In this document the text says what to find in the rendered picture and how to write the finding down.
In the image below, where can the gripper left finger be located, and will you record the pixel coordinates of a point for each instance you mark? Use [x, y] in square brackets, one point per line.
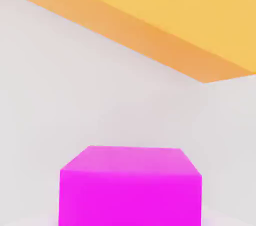
[46, 223]

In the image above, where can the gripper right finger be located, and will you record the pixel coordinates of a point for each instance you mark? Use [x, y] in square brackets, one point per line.
[214, 220]

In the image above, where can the small magenta cube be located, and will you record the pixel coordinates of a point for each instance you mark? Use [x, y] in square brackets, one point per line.
[130, 196]

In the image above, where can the large orange box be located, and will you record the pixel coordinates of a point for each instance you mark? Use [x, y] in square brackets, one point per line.
[160, 10]

